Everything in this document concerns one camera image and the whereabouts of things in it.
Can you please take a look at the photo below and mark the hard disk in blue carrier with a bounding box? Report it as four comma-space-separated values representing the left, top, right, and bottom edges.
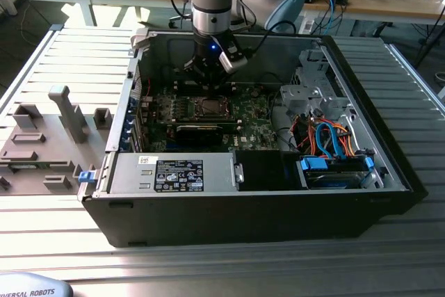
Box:
298, 156, 375, 190

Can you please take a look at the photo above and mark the pale blue teach pendant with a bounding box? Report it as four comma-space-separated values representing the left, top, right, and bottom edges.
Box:
0, 271, 75, 297

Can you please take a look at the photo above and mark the green motherboard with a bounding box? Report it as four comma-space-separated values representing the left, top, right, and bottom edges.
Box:
140, 83, 281, 154

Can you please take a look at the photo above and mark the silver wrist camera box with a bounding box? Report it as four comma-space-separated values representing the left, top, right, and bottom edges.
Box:
218, 41, 249, 74

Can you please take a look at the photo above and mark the black camera cable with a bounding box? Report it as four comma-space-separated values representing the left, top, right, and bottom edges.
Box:
243, 20, 297, 61

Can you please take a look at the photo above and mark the CPU socket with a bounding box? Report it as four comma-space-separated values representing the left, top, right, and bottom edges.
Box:
193, 96, 233, 120

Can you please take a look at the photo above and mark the metal socket cover frame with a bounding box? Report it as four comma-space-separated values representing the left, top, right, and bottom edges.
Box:
194, 97, 232, 119

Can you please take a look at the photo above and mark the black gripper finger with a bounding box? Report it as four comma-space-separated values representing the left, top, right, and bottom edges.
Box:
209, 65, 232, 98
183, 56, 211, 97

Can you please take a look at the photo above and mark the blue flat data cable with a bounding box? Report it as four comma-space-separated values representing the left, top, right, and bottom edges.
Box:
314, 120, 344, 161

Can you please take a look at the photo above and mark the silver metal drive cage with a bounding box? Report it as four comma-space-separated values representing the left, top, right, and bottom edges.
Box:
280, 48, 353, 120

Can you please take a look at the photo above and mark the black and grey PC case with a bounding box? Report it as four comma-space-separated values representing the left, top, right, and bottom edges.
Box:
76, 27, 429, 249

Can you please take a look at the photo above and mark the grey parts rack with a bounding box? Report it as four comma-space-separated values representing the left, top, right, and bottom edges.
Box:
0, 84, 115, 198

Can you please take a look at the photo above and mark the grey power supply unit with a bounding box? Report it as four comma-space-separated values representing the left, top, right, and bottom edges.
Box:
107, 152, 241, 194

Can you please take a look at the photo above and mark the orange power wire bundle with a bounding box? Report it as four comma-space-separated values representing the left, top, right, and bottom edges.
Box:
291, 115, 356, 157

